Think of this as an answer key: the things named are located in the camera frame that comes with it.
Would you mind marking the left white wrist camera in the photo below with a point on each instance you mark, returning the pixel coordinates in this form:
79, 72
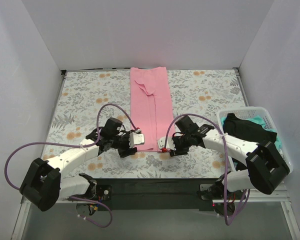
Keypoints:
136, 138

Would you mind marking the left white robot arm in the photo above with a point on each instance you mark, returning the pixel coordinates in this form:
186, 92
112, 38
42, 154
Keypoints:
46, 180

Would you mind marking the teal t shirt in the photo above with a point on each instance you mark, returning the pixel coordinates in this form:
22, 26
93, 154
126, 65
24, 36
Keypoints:
261, 120

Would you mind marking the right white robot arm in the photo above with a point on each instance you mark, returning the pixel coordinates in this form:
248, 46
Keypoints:
265, 168

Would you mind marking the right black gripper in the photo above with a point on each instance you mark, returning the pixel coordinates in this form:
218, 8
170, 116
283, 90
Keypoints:
176, 145

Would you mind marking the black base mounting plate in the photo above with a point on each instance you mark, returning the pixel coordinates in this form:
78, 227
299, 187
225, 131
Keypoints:
156, 193

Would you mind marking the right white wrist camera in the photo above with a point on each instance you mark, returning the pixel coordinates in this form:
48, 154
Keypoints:
165, 144

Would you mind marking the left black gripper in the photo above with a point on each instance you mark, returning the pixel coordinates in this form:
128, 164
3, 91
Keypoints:
126, 146

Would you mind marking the aluminium frame rail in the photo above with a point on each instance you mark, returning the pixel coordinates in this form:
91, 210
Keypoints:
279, 195

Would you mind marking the pink t shirt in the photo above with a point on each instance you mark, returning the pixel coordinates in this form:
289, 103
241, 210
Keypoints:
151, 106

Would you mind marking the white plastic laundry basket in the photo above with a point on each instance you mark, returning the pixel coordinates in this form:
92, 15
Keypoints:
261, 116

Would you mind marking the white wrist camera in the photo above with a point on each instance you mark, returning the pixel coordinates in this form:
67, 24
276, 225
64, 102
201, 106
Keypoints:
165, 144
136, 138

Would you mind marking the floral table cloth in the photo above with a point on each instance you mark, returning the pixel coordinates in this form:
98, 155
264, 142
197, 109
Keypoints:
91, 97

